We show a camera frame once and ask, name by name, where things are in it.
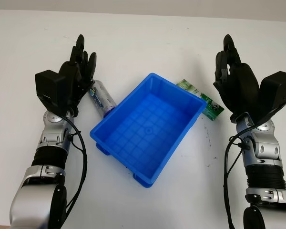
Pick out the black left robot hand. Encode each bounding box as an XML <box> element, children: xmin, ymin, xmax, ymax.
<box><xmin>58</xmin><ymin>34</ymin><xmax>98</xmax><ymax>118</ymax></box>

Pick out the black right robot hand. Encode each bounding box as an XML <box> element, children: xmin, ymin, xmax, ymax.
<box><xmin>213</xmin><ymin>34</ymin><xmax>261</xmax><ymax>120</ymax></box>

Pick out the silver printed can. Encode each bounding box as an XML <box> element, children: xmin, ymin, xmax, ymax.
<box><xmin>89</xmin><ymin>80</ymin><xmax>118</xmax><ymax>119</ymax></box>

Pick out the green toothpaste box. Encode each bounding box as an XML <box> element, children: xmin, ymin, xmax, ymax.
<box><xmin>175</xmin><ymin>79</ymin><xmax>225</xmax><ymax>122</ymax></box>

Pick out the blue plastic tray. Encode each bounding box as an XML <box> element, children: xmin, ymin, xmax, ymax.
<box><xmin>89</xmin><ymin>73</ymin><xmax>207</xmax><ymax>189</ymax></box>

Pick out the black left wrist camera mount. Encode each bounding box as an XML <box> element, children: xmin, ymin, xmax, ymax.
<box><xmin>34</xmin><ymin>69</ymin><xmax>71</xmax><ymax>113</ymax></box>

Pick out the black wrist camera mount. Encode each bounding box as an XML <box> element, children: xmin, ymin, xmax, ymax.
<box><xmin>256</xmin><ymin>71</ymin><xmax>286</xmax><ymax>125</ymax></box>
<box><xmin>34</xmin><ymin>69</ymin><xmax>71</xmax><ymax>113</ymax></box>

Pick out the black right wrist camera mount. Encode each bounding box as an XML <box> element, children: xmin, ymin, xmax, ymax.
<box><xmin>256</xmin><ymin>71</ymin><xmax>286</xmax><ymax>125</ymax></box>

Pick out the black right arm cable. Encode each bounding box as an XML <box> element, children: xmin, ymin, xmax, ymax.
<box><xmin>223</xmin><ymin>123</ymin><xmax>262</xmax><ymax>229</ymax></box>

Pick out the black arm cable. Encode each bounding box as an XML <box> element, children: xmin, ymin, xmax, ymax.
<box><xmin>59</xmin><ymin>115</ymin><xmax>88</xmax><ymax>222</ymax></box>
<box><xmin>223</xmin><ymin>123</ymin><xmax>262</xmax><ymax>229</ymax></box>

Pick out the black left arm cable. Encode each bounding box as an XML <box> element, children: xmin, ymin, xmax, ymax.
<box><xmin>59</xmin><ymin>115</ymin><xmax>88</xmax><ymax>222</ymax></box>

